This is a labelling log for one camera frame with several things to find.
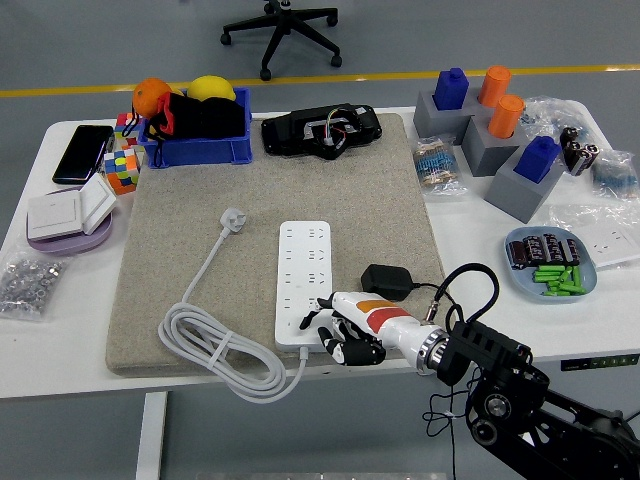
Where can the white tilted wall switch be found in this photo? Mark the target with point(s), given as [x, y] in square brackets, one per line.
[97, 202]

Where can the grey block with blue peg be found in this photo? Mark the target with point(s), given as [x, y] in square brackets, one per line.
[515, 197]

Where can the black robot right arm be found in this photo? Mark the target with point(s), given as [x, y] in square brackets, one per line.
[500, 350]

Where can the yellow lemon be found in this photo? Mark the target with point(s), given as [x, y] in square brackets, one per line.
[210, 87]

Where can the blue plastic bin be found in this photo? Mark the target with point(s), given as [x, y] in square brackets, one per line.
[200, 150]

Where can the white table leg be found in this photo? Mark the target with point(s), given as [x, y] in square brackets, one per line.
[151, 435]

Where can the grey-brown mat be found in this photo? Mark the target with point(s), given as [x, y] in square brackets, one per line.
[200, 190]

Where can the black capacitor bundle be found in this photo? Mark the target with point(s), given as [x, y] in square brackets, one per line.
[580, 152]

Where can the bag of resistors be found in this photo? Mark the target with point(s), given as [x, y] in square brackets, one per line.
[437, 167]
[612, 177]

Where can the grey block with two holes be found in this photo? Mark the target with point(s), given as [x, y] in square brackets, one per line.
[425, 122]

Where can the clear bag around socket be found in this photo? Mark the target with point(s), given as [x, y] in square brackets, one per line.
[570, 217]

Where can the black smartphone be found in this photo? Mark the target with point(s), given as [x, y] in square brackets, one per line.
[82, 152]

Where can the blue square peg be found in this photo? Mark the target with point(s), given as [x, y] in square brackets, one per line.
[450, 90]
[535, 160]

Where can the white wall socket panel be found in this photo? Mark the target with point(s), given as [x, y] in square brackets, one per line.
[612, 247]

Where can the purple plate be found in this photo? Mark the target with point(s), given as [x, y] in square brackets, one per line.
[70, 245]

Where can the white power strip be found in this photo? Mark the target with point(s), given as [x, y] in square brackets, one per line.
[302, 260]

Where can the clear plastic bag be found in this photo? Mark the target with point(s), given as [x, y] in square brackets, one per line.
[550, 115]

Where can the light blue plate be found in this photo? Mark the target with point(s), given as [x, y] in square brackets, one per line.
[525, 285]

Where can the large colourful puzzle cube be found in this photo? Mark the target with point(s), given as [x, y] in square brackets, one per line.
[122, 170]

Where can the white flat wall switch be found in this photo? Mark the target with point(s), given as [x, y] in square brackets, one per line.
[52, 215]

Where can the black opened electronic device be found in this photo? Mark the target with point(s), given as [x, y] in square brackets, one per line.
[285, 132]

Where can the orange cylinder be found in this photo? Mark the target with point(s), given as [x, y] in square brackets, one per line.
[494, 85]
[505, 117]

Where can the bag of metal nuts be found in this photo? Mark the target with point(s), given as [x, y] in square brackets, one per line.
[25, 285]

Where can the orange fruit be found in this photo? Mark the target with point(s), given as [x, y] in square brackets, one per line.
[147, 95]

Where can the grey block with orange cylinder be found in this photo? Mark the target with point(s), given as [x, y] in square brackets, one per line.
[482, 150]

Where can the small colourful puzzle cube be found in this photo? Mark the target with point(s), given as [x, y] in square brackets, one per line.
[122, 125]

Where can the black plug adapter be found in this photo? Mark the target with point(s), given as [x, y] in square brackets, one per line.
[385, 280]

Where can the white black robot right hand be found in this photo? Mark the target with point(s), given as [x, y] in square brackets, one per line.
[380, 320]

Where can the black table control panel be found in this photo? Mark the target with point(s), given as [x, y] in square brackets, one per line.
[600, 362]

